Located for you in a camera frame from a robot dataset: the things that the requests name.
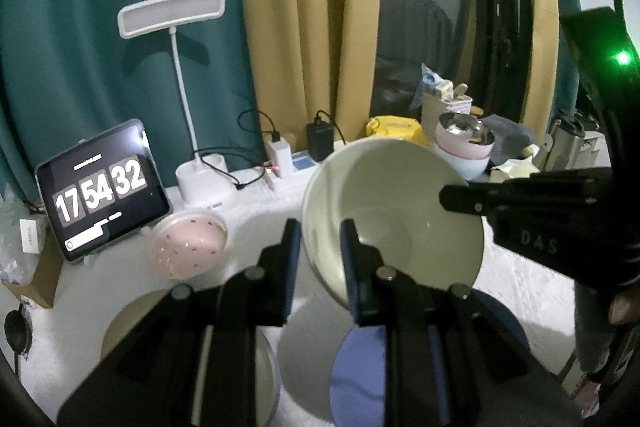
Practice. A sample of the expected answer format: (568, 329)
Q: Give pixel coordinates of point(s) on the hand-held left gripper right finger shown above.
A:
(350, 277)

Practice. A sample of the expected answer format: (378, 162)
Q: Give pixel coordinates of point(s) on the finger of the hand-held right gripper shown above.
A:
(475, 199)

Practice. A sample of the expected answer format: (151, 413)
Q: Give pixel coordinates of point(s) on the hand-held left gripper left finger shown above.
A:
(292, 267)

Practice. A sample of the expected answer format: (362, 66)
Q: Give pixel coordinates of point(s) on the blue plate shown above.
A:
(360, 357)

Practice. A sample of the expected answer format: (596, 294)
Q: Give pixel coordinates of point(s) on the cream bowl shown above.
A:
(390, 187)

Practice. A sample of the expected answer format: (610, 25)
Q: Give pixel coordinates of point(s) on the white bowl with pink inside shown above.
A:
(185, 247)

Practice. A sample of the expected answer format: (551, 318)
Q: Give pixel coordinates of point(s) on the cream plate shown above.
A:
(130, 322)

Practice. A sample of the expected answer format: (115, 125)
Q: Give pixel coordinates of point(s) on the person's right forearm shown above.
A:
(592, 332)

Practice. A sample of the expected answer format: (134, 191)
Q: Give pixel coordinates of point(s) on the person's right hand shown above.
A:
(625, 307)

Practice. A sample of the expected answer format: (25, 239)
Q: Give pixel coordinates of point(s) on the light blue bowl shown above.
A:
(460, 168)

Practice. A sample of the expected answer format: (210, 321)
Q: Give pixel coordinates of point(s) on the small pink bowl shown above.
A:
(457, 150)

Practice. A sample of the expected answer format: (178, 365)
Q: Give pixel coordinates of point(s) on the pale yellow tissue packet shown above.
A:
(517, 167)

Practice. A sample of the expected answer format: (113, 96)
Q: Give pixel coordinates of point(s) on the white tablecloth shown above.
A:
(250, 227)

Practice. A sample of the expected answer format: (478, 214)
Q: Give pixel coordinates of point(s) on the grey cloth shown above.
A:
(510, 132)

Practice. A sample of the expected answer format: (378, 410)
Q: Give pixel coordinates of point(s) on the steel bowl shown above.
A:
(460, 124)

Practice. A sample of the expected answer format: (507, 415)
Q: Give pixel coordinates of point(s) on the small jar with yellow lid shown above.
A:
(477, 111)

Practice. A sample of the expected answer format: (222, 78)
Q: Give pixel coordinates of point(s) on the white storage basket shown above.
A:
(432, 112)

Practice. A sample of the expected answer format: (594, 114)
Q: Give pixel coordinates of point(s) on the white power strip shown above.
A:
(302, 164)

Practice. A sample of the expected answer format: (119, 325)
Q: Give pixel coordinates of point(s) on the steel thermos bottle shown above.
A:
(565, 147)

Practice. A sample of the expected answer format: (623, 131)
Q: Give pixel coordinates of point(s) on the wooden spoon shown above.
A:
(461, 89)

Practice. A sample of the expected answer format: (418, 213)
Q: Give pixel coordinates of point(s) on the white charger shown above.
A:
(280, 154)

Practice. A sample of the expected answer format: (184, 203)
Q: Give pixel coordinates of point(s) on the white desk lamp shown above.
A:
(200, 187)

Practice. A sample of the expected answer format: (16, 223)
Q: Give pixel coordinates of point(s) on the light blue packet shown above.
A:
(430, 82)

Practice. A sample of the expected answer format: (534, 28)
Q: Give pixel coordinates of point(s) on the black charger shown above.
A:
(320, 139)

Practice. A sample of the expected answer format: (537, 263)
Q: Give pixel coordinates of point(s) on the yellow curtain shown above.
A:
(540, 32)
(300, 32)

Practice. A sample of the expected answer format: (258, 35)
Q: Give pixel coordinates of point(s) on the tablet showing clock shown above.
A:
(100, 192)

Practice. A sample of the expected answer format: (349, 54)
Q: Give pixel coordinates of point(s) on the cardboard box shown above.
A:
(42, 277)

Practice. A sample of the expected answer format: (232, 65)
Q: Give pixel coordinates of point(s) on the small white box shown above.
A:
(31, 235)

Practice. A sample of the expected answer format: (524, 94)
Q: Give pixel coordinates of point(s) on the black round pouch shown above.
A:
(17, 329)

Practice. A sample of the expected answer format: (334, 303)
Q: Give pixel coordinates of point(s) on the clear plastic bag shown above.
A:
(10, 252)

